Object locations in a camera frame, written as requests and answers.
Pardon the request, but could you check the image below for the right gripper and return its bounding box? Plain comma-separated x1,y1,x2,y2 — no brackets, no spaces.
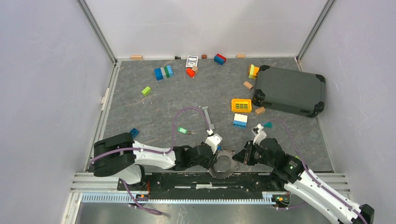
232,140,276,168

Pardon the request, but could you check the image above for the green key tag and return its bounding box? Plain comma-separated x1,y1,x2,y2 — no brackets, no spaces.
177,127,195,135

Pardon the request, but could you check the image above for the perforated metal ring plate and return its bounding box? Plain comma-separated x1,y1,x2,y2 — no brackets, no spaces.
208,149,237,179

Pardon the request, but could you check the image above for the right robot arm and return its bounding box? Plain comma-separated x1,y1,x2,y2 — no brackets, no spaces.
233,138,375,224

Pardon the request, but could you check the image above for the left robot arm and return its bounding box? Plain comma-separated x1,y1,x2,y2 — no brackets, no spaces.
91,133,222,190

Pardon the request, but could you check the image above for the grey toy axle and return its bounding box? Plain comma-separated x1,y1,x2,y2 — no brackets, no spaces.
202,106,215,130

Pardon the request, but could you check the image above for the white and blue brick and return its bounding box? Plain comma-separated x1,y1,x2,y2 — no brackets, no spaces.
233,113,248,128

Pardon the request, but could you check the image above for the teal small block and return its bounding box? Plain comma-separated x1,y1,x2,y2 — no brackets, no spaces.
262,122,272,128

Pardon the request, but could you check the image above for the yellow window brick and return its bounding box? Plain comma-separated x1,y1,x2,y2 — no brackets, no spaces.
231,98,252,113

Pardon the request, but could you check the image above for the tan wooden block near case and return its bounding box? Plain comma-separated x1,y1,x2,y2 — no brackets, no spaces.
243,81,254,90

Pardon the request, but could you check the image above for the dark blue flat brick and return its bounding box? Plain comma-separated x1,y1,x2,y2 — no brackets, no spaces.
129,128,140,138

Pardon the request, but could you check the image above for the orange green brown brick stack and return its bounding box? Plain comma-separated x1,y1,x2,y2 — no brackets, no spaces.
248,64,260,79

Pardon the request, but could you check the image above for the dark grey hard case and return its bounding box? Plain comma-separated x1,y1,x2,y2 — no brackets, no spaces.
252,65,326,118

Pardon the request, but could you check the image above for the red orange brick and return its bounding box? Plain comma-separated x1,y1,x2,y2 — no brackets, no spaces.
186,68,195,78

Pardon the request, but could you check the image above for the lime green block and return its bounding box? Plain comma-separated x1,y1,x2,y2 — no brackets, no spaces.
141,86,151,96

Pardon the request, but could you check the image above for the blue grey green brick stack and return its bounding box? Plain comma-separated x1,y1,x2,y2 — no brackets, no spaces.
154,65,174,81

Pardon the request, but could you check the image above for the red and blue brick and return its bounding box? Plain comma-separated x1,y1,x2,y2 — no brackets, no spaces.
213,54,226,65

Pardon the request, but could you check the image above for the playing card box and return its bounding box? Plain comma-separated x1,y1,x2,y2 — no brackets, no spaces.
185,56,199,68

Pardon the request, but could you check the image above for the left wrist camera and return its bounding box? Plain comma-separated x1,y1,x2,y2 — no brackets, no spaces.
204,129,223,154

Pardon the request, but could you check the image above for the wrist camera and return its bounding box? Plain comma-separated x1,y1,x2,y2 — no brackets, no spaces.
204,129,223,154
252,124,267,145

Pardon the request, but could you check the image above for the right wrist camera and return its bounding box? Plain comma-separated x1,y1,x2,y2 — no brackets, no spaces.
252,124,267,145

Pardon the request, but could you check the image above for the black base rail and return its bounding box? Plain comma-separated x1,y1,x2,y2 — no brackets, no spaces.
128,172,285,200

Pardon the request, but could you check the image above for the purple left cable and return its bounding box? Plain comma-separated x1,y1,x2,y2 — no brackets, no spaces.
89,107,212,217

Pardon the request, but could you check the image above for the tan wooden block at wall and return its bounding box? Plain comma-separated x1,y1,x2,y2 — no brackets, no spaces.
130,55,143,61

